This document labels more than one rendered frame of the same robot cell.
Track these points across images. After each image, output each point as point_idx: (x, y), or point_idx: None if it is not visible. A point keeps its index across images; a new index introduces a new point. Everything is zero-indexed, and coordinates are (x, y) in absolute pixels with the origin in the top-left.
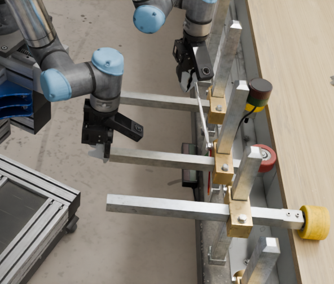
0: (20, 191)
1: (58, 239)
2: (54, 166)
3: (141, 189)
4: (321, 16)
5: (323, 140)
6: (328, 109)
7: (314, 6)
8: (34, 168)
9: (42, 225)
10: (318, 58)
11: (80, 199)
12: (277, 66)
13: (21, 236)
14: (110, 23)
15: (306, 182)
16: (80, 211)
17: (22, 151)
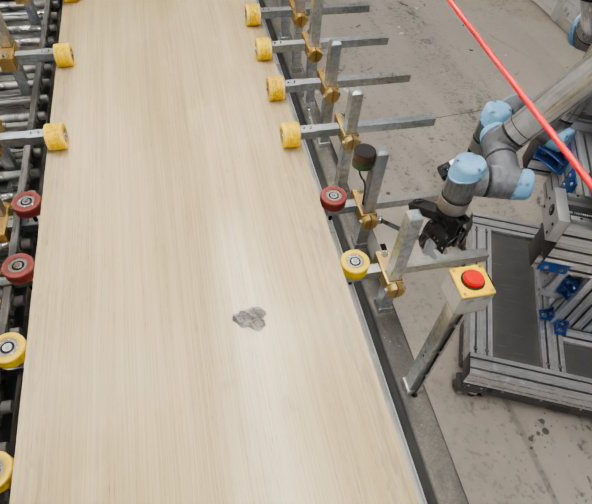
0: (522, 361)
1: (459, 354)
2: (521, 468)
3: None
4: (274, 494)
5: (276, 226)
6: (270, 268)
7: None
8: (539, 457)
9: (479, 326)
10: (281, 359)
11: (468, 429)
12: (335, 322)
13: (487, 314)
14: None
15: (292, 180)
16: (459, 414)
17: (567, 479)
